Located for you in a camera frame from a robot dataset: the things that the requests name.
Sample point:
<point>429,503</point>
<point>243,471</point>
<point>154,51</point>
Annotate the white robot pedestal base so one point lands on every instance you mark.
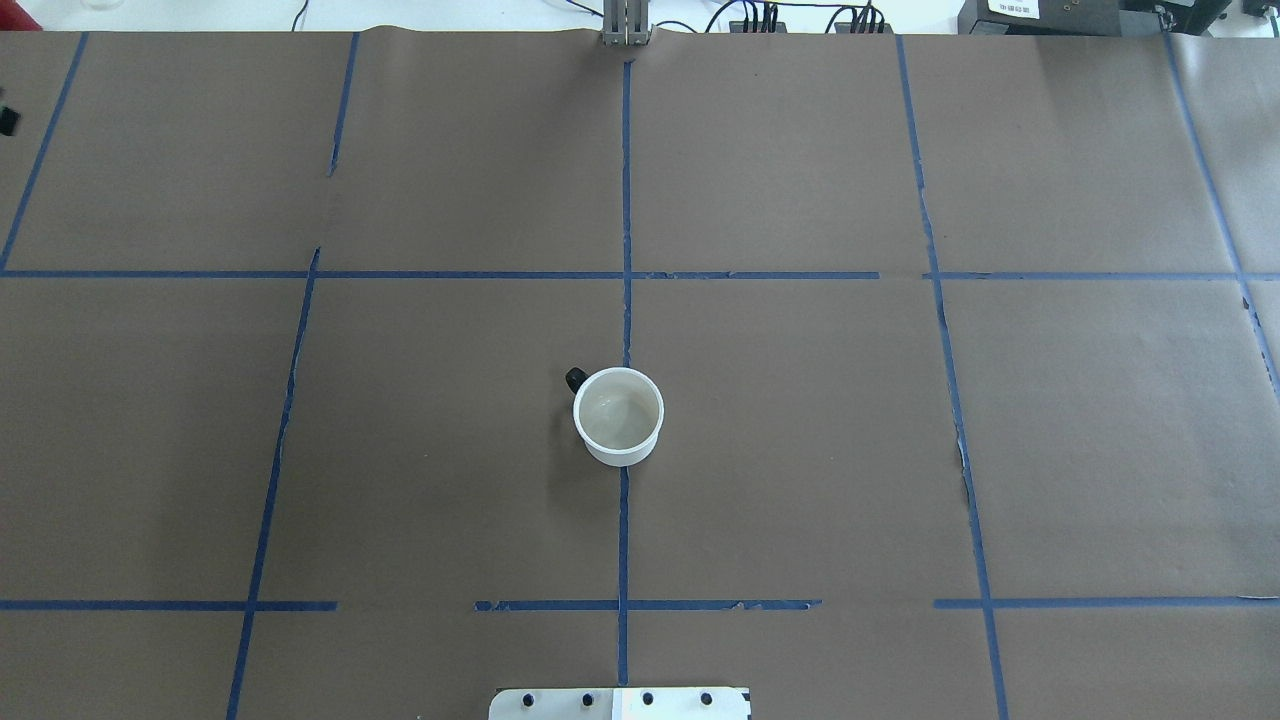
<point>663,702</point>

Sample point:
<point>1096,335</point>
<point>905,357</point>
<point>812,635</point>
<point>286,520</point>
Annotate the white smiley face mug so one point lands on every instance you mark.
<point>618,413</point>

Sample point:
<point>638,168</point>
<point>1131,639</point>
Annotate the aluminium frame post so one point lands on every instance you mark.
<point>626,23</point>

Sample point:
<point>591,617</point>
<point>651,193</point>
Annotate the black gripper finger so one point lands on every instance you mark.
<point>9,120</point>

